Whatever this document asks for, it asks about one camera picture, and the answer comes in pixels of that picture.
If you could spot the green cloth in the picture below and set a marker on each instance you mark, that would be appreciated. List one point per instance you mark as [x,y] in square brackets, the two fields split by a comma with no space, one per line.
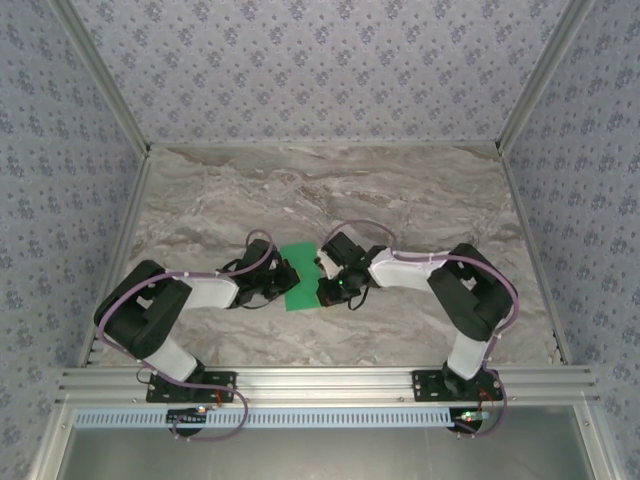
[305,285]

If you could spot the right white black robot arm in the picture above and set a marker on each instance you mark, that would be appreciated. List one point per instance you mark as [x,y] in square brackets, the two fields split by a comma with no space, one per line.
[400,270]

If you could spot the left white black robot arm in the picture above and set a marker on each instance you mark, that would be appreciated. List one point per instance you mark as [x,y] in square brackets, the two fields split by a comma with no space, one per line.
[210,292]

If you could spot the aluminium cross beam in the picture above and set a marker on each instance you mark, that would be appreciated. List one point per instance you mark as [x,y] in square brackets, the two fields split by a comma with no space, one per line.
[320,382]

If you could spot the left small circuit board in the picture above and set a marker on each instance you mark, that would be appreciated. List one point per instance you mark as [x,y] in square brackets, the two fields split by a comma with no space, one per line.
[187,415]

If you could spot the small circuit board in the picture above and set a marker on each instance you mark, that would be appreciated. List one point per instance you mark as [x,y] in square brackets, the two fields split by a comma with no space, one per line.
[467,416]
[187,415]

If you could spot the right small circuit board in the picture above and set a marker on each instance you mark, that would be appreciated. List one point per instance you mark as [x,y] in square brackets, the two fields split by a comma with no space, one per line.
[467,416]

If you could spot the right white camera bracket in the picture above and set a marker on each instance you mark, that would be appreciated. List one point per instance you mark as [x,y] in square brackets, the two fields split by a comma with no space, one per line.
[327,265]

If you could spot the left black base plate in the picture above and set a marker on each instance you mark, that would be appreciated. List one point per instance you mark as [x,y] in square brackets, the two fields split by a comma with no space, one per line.
[220,387]

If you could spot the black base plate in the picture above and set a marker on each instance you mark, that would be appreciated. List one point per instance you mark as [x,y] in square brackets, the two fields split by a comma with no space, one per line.
[220,387]
[425,387]

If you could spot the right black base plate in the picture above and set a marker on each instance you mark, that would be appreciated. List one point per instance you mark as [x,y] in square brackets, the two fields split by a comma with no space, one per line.
[425,387]

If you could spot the aluminium back rail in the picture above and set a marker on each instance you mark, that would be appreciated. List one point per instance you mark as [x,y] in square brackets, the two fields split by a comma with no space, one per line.
[320,144]

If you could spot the left aluminium side rail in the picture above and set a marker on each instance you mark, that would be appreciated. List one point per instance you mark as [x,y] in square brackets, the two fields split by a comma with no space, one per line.
[126,225]

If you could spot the aluminium side rail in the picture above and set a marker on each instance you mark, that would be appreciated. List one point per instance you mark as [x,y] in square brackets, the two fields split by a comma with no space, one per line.
[525,225]
[126,225]

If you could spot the right aluminium side rail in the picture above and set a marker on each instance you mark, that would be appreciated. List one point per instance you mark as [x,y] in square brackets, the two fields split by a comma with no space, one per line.
[525,225]

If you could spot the left aluminium corner post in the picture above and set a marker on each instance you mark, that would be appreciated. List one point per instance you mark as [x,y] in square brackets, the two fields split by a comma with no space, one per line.
[105,75]

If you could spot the aluminium corner post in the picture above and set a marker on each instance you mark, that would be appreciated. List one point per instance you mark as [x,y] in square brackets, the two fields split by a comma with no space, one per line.
[105,75]
[540,75]

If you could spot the right aluminium corner post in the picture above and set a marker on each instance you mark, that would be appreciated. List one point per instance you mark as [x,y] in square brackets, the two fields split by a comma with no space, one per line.
[540,75]

